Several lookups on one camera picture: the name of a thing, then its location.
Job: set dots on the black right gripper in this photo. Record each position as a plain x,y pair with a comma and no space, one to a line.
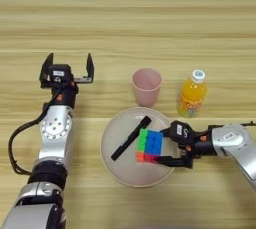
200,144

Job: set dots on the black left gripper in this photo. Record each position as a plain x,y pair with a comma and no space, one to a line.
66,96

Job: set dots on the colourful puzzle cube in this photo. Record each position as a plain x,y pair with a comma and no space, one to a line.
150,144

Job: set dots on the orange juice bottle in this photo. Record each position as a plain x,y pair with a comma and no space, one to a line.
191,96

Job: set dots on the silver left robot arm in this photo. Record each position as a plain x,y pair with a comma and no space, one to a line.
55,139

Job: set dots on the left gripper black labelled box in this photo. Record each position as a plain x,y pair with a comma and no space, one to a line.
60,73

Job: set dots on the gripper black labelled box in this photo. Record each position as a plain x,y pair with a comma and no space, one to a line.
60,73
181,130

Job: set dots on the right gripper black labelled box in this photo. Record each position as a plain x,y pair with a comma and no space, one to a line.
181,130

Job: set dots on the black marker pen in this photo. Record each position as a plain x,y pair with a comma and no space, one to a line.
128,141

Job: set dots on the round beige plate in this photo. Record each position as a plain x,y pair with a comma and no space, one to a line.
126,173

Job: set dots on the pink plastic cup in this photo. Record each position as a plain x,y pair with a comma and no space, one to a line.
146,88

